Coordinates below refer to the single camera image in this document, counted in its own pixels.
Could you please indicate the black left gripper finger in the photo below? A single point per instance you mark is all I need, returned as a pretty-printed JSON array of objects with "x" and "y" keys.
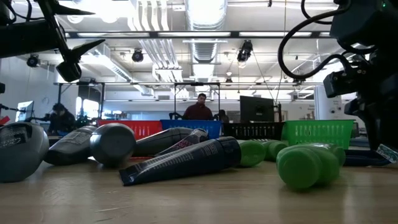
[
  {"x": 71, "y": 11},
  {"x": 82, "y": 49}
]

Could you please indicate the green bottle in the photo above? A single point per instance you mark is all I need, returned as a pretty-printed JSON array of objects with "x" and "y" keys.
[
  {"x": 337, "y": 154},
  {"x": 275, "y": 148},
  {"x": 252, "y": 153},
  {"x": 300, "y": 169}
]

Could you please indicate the dark grey squeeze bottle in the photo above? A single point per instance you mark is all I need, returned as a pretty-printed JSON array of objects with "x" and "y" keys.
[{"x": 70, "y": 146}]

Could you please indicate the grey round bottle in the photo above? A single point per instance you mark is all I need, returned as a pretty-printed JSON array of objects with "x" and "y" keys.
[{"x": 112, "y": 144}]

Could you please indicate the large grey bottle with label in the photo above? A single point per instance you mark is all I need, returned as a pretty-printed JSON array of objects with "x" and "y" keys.
[{"x": 21, "y": 152}]

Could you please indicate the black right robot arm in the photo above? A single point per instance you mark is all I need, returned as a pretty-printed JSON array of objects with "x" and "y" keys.
[{"x": 363, "y": 21}]

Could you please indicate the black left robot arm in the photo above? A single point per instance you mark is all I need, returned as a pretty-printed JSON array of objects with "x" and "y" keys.
[{"x": 4, "y": 12}]

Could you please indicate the white pillar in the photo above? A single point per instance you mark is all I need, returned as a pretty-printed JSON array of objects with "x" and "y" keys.
[{"x": 326, "y": 105}]

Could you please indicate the white teal printed label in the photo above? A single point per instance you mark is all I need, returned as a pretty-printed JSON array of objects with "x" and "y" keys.
[{"x": 387, "y": 153}]

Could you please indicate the blue flat tray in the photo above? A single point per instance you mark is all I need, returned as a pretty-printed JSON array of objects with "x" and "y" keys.
[{"x": 363, "y": 158}]

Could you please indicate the small bright monitor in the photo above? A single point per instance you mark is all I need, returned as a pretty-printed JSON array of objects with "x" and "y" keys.
[{"x": 26, "y": 110}]

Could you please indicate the green plastic basket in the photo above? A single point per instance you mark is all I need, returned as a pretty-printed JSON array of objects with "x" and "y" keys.
[{"x": 318, "y": 132}]

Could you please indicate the person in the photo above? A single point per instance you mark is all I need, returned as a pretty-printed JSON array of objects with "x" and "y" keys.
[
  {"x": 62, "y": 121},
  {"x": 198, "y": 112},
  {"x": 223, "y": 116}
]

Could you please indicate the red object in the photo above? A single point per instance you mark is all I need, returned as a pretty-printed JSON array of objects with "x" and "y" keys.
[{"x": 3, "y": 120}]

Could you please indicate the red plastic basket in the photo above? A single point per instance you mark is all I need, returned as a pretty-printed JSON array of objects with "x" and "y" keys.
[{"x": 144, "y": 127}]

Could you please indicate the dark plain tube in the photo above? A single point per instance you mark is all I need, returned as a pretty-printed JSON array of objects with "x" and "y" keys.
[{"x": 158, "y": 140}]

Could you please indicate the black computer monitor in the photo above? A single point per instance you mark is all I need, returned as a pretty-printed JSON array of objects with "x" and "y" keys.
[{"x": 256, "y": 109}]

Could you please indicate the black plastic basket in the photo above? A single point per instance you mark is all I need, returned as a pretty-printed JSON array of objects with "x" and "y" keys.
[{"x": 253, "y": 130}]

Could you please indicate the blue plastic basket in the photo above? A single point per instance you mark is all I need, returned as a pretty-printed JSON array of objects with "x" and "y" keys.
[{"x": 199, "y": 125}]

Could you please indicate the dark tube with red print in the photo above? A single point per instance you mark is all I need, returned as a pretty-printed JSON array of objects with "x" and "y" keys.
[{"x": 189, "y": 140}]

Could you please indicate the large dark tube white print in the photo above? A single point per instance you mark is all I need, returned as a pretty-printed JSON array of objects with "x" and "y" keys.
[{"x": 183, "y": 161}]

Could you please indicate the black ceiling camera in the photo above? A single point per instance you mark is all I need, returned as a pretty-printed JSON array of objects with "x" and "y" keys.
[
  {"x": 32, "y": 60},
  {"x": 137, "y": 56},
  {"x": 245, "y": 51}
]

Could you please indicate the black overhead frame bar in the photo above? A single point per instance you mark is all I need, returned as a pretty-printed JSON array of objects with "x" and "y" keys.
[{"x": 192, "y": 34}]

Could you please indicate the silver ventilation duct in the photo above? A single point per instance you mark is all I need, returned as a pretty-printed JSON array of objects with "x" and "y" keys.
[{"x": 203, "y": 28}]

